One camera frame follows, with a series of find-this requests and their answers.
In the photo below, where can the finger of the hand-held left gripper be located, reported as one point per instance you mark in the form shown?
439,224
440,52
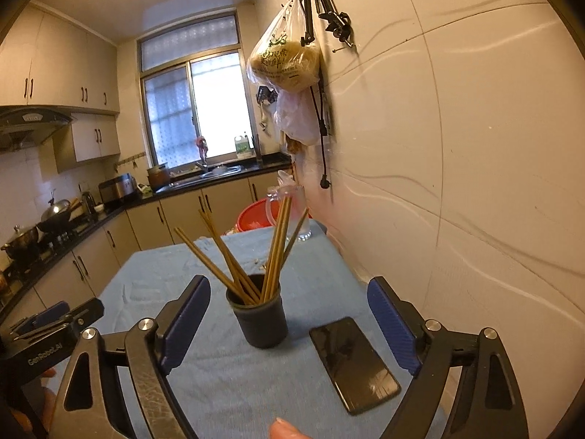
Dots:
45,314
89,312

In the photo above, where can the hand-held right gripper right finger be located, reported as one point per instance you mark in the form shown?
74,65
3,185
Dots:
393,329

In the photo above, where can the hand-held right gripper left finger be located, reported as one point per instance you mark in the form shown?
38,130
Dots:
187,324

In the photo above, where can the black utensil holder cup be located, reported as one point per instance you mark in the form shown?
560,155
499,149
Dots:
260,324

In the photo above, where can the bundle of wooden chopsticks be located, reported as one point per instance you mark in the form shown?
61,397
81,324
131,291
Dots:
274,256

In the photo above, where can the person's left hand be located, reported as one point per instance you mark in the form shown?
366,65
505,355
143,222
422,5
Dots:
48,372

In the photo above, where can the person's right hand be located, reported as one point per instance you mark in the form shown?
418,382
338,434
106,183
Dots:
288,430

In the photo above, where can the black smartphone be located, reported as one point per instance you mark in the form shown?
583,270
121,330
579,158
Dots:
356,366

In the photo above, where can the blue towel tablecloth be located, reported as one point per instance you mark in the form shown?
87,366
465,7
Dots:
151,274

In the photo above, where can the black gas stove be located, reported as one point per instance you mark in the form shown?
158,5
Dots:
59,240

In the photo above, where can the steel cooking pot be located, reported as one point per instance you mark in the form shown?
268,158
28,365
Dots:
20,242

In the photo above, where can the black wok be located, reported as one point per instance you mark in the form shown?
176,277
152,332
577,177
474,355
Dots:
57,217

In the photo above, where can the scattered seed husks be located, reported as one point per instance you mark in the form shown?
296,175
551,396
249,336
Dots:
264,263

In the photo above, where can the red plastic basket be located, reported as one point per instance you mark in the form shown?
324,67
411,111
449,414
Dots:
251,219

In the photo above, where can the silver rice cooker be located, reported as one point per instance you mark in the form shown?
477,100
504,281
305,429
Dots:
118,188

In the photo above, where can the clear glass pitcher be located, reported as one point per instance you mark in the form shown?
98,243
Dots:
292,219

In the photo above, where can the steel sink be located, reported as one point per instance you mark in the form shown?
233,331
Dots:
205,176

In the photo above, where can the brown clay pot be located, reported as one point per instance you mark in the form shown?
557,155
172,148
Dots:
158,177

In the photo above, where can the kitchen faucet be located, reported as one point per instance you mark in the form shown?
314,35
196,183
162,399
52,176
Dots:
202,153

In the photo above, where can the crumpled clear plastic bag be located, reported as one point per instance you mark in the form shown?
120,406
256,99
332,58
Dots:
285,178

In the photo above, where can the black kitchen countertop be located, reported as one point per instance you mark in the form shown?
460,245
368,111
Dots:
269,161

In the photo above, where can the white detergent bottle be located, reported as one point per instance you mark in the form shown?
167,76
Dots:
243,146

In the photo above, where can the kitchen range hood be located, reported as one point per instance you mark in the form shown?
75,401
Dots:
32,123

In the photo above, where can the brown hanging bag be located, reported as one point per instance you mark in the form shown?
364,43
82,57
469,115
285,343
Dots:
293,144

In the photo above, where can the kitchen window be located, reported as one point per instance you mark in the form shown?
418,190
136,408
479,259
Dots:
201,100

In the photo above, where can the beige upper cabinets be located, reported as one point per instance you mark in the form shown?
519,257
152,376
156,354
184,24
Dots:
59,68

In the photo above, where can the bagged bread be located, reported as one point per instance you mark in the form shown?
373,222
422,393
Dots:
283,66

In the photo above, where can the wall socket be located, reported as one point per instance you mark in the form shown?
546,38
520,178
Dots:
328,114

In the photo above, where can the black wall hook rack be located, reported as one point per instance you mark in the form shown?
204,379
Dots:
267,95

